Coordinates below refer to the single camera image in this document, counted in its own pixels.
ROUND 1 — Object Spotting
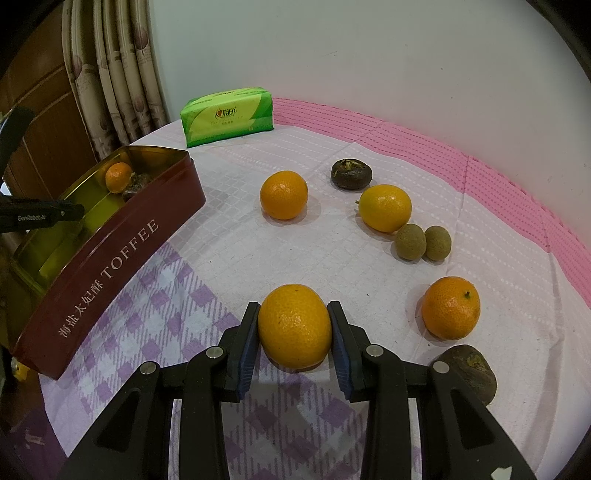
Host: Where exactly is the dark brown water chestnut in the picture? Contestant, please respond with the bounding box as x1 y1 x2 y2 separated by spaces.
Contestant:
431 344 498 407
121 172 150 202

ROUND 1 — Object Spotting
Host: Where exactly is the gold metal tin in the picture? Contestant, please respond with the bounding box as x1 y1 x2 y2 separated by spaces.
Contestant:
9 145 207 380

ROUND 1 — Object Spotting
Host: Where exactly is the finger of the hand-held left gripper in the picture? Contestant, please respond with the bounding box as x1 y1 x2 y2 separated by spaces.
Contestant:
0 198 86 234
0 108 36 179

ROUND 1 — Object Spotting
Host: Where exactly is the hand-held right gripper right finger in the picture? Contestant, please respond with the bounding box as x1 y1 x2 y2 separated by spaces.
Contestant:
327 300 539 480

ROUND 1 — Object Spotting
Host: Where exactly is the beige patterned curtain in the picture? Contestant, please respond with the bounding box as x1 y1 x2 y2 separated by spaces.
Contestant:
61 0 170 160

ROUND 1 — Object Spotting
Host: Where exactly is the tan longan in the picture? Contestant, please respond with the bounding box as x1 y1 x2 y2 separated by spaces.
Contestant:
425 226 452 262
395 224 427 260

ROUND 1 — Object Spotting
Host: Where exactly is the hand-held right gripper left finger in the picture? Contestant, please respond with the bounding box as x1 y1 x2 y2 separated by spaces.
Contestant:
58 302 262 480

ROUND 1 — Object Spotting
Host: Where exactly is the mandarin orange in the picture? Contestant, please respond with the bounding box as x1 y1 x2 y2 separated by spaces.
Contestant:
257 284 334 372
105 162 134 193
260 171 308 220
421 276 481 340
359 184 413 233

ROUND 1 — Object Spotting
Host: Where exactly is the green tissue pack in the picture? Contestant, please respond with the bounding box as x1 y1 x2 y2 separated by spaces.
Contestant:
180 86 275 149

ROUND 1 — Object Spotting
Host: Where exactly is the dark brown mangosteen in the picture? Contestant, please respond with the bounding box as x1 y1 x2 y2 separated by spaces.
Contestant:
331 159 373 190

